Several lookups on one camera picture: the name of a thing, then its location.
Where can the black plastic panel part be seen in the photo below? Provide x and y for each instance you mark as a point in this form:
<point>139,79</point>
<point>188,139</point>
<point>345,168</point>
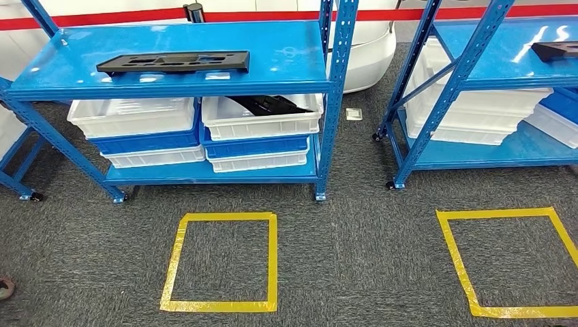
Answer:
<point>226,63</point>

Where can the black curved trim part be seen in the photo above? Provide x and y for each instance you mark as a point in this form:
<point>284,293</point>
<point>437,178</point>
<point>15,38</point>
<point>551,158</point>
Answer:
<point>271,106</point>

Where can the blue metal shelf rack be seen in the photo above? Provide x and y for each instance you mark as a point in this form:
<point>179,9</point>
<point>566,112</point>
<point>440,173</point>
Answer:
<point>22,158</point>
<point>271,45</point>
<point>496,153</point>

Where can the blue plastic crate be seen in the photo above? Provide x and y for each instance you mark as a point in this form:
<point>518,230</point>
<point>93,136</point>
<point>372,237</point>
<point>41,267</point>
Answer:
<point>562,106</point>
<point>253,146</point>
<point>144,143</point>

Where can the yellow floor tape square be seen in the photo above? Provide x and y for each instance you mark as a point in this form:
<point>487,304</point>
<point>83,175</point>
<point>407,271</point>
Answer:
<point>272,262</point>
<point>456,266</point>

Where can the large white plastic crate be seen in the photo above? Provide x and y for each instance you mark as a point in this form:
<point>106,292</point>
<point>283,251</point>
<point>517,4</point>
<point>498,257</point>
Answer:
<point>11,131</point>
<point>496,101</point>
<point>469,119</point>
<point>460,135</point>

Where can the red barrier belt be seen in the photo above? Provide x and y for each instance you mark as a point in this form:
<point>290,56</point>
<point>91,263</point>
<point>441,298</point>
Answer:
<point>113,18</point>

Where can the person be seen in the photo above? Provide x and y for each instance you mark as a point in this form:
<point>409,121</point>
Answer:
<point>5,288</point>

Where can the black stanchion post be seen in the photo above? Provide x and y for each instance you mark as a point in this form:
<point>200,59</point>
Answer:
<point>195,12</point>

